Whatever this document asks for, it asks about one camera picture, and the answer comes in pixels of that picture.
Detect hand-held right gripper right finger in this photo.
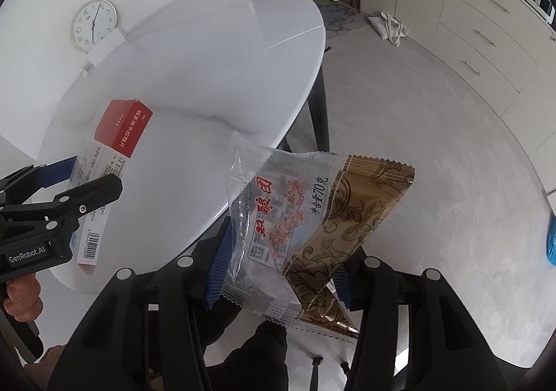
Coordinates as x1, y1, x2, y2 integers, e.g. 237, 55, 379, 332
334, 250, 505, 391

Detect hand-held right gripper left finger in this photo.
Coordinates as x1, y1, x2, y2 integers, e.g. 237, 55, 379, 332
48, 221, 244, 391

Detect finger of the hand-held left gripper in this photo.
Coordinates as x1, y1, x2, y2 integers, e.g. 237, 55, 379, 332
0, 174, 123, 229
0, 157, 78, 206

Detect red and white medicine box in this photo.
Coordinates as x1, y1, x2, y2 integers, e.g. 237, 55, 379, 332
68, 99, 154, 274

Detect clear and brown snack wrapper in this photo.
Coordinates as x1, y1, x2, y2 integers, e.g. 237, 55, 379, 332
221, 130, 415, 346

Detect person's left hand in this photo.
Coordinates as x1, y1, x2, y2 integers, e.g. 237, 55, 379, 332
2, 276, 44, 323

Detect person's dark-clothed leg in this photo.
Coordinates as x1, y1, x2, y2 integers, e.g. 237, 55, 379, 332
213, 300, 289, 391

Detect white paper card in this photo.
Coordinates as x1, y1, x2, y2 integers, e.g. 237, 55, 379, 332
87, 28, 128, 66

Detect dark table leg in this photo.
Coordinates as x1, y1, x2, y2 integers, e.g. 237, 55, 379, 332
282, 65, 331, 154

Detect blue plastic bag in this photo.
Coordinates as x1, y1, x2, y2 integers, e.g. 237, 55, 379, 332
543, 217, 556, 266

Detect white tote bag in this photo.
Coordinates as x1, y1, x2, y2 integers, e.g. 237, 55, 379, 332
368, 11, 410, 46

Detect patterned grey rug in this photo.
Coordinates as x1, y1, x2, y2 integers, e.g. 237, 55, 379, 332
324, 4, 371, 38

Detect beige drawer cabinet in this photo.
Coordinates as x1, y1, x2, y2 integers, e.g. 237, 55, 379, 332
434, 0, 556, 194

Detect round white wall clock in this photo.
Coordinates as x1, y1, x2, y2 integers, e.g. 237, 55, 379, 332
70, 0, 118, 54

